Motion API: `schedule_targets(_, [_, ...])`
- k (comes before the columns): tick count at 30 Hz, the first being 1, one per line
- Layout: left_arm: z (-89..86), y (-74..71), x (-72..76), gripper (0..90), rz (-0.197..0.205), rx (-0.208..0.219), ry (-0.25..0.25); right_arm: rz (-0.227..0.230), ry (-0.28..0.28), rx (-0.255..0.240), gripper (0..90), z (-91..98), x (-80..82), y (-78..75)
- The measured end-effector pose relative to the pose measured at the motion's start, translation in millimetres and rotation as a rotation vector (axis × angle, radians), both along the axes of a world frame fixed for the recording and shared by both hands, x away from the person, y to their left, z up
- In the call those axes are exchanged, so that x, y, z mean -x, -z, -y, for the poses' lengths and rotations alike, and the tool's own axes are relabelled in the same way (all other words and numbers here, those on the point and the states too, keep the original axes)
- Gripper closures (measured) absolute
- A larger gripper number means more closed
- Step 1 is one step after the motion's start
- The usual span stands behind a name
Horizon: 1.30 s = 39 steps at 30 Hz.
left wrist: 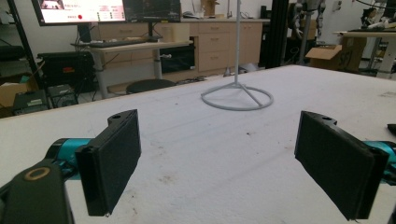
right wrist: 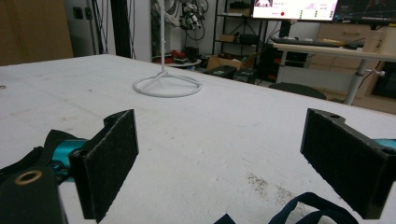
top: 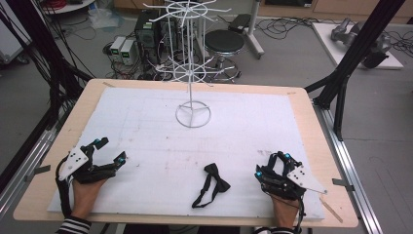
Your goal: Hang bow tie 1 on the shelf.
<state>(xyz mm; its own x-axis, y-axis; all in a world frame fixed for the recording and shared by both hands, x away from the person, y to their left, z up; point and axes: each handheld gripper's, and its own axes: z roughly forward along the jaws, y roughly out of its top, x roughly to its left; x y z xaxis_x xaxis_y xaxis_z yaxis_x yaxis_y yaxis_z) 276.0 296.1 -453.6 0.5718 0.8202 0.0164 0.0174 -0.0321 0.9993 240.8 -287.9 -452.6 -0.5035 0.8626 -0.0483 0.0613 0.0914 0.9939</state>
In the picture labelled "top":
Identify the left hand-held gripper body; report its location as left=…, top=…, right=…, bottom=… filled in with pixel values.
left=56, top=145, right=118, bottom=185

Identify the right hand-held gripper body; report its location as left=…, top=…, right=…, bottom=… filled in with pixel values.
left=259, top=164, right=328, bottom=201

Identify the black bow tie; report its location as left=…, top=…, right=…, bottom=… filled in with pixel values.
left=191, top=162, right=232, bottom=210

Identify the white wire display rack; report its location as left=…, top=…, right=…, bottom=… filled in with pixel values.
left=141, top=0, right=234, bottom=130

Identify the person's right hand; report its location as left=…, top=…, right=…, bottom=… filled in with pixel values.
left=270, top=191, right=302, bottom=230

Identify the person's left hand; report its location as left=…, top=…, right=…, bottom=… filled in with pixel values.
left=70, top=176, right=109, bottom=220

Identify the grey metal clamp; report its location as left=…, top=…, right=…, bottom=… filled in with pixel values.
left=331, top=177, right=356, bottom=193
left=23, top=164, right=53, bottom=183

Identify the white foam mat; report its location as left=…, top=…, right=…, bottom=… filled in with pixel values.
left=47, top=86, right=326, bottom=221

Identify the wooden stick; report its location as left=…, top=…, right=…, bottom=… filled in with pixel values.
left=319, top=197, right=345, bottom=224

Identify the grey power supply unit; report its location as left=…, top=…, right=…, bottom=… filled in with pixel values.
left=109, top=35, right=127, bottom=62
left=120, top=39, right=137, bottom=66

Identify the black computer tower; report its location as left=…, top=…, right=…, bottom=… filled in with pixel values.
left=133, top=9, right=164, bottom=64

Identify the white stand base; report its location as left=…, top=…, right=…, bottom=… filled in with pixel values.
left=243, top=0, right=266, bottom=60

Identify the white floor board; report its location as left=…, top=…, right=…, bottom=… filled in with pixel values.
left=311, top=21, right=405, bottom=70

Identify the clear plastic bag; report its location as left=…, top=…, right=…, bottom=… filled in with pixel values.
left=88, top=7, right=125, bottom=31

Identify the black round stool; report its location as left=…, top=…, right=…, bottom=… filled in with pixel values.
left=204, top=29, right=246, bottom=84

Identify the round white table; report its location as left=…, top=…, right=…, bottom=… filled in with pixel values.
left=41, top=0, right=97, bottom=15

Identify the black box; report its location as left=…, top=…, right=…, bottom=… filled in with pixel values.
left=227, top=13, right=253, bottom=34

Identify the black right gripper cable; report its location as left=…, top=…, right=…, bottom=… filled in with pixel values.
left=293, top=194, right=308, bottom=234

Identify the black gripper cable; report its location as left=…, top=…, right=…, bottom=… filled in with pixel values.
left=293, top=194, right=308, bottom=234
left=55, top=158, right=74, bottom=218

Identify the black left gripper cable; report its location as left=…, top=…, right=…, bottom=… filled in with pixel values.
left=55, top=158, right=74, bottom=218

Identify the aluminium rail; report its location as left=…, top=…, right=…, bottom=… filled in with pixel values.
left=0, top=128, right=58, bottom=219
left=313, top=99, right=385, bottom=234

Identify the black metal frame post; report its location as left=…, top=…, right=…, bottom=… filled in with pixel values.
left=0, top=0, right=95, bottom=193
left=304, top=0, right=407, bottom=141

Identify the black floor cables bundle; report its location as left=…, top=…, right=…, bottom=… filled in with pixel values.
left=255, top=16, right=320, bottom=42

